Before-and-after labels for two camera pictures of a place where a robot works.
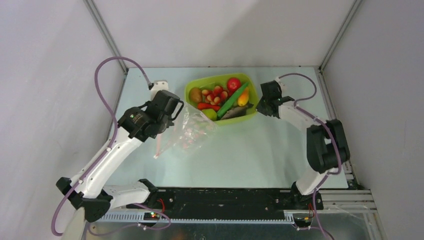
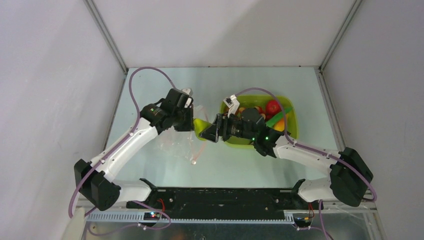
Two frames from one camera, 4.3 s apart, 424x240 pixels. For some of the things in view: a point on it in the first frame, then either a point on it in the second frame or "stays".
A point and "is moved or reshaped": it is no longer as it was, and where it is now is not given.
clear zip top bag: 189,131 is moved or reshaped
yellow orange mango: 243,99 -> 280,125
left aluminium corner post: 93,11 stays
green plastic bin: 222,80 -> 258,101
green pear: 211,113 -> 199,125
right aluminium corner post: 353,10 stays
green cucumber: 230,99 -> 271,122
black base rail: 210,203 stays
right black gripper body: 265,105 -> 220,127
